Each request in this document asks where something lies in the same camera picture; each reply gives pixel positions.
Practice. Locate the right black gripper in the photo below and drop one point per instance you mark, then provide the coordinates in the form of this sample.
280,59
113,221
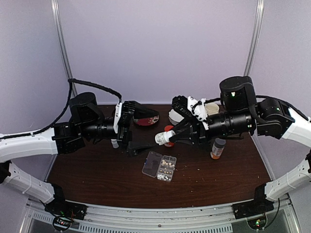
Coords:
200,139

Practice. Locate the aluminium frame post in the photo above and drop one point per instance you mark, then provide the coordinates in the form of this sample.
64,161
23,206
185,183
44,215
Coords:
61,39
257,26

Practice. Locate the left circuit board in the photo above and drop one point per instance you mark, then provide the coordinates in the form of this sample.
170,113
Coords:
61,223

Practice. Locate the red patterned plate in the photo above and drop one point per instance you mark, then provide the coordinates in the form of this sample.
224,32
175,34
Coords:
147,121

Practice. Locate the aluminium front rail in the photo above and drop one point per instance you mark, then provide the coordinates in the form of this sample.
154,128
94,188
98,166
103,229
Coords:
208,219

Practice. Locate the right aluminium frame post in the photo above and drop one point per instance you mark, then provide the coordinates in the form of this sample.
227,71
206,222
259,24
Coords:
257,26

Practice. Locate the left aluminium frame post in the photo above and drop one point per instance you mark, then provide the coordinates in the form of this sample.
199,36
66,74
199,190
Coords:
61,39

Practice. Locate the small white pill bottle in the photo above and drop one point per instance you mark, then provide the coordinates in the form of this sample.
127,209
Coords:
164,137
114,143

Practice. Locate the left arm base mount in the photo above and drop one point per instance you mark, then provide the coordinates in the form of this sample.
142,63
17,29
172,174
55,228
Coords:
69,210

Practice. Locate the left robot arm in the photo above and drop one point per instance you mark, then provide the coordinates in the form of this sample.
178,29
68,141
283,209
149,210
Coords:
87,123

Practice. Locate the amber bottle grey cap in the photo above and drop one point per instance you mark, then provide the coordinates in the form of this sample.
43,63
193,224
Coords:
217,148

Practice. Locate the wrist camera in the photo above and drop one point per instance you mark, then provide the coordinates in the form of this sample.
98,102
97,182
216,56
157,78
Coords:
123,114
191,109

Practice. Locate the right circuit board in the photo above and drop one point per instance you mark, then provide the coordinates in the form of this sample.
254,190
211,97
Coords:
257,223

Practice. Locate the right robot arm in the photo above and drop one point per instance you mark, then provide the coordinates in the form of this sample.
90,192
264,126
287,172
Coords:
269,117

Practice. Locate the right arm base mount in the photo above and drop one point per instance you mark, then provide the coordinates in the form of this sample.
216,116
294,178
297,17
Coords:
251,208

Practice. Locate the circuit board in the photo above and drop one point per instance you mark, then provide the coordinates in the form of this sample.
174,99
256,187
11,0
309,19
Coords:
257,223
61,223

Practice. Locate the clear pill organizer box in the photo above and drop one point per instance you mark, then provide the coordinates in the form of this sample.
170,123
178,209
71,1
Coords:
152,164

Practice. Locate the orange pill bottle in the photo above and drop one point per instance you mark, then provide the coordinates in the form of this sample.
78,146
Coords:
168,128

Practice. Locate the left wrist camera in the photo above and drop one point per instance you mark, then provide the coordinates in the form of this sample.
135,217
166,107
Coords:
123,114

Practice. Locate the white pills in organizer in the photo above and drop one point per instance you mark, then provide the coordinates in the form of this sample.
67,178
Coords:
164,177

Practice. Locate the beige pills in organizer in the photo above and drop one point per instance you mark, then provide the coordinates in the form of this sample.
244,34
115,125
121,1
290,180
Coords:
167,166

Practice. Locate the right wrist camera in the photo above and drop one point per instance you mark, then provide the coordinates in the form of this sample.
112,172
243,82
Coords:
191,109

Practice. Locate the white fluted bowl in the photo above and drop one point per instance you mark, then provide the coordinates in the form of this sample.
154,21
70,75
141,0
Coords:
174,117

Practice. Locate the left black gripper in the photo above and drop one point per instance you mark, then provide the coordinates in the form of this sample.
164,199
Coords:
125,138

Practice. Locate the cream ribbed mug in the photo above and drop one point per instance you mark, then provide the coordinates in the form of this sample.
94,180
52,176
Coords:
211,108

